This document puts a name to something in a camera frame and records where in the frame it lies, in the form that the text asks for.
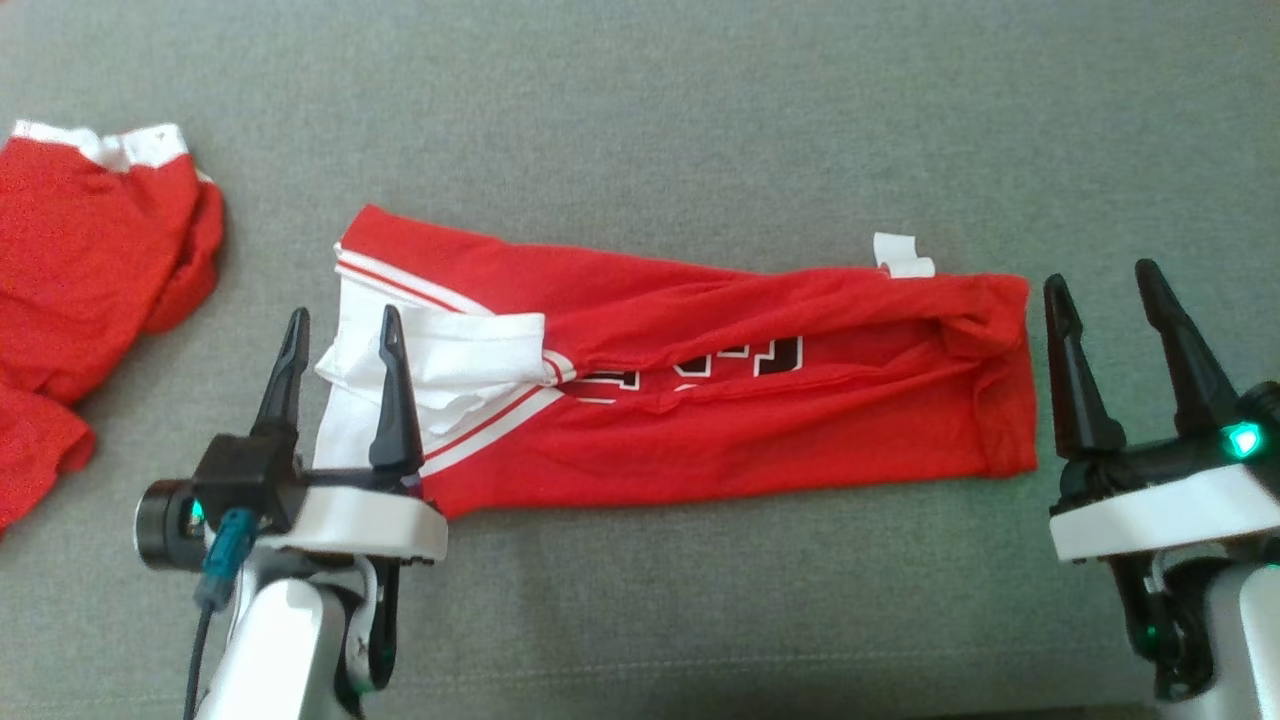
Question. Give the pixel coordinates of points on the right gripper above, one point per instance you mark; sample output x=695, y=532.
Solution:
x=1160, y=515

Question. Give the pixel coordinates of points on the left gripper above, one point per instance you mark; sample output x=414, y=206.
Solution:
x=360, y=525

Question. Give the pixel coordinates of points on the red white-trimmed shorts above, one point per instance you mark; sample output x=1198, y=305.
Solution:
x=80, y=260

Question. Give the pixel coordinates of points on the red white sports jersey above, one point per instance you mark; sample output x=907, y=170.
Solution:
x=800, y=430

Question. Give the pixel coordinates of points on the grey fabric sofa ottoman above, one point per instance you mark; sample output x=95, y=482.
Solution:
x=700, y=120

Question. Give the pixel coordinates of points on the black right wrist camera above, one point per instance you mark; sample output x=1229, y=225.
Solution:
x=1255, y=430

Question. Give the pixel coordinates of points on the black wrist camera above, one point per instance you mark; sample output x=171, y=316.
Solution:
x=1255, y=430
x=235, y=480

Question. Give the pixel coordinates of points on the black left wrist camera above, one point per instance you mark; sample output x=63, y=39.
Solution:
x=235, y=480

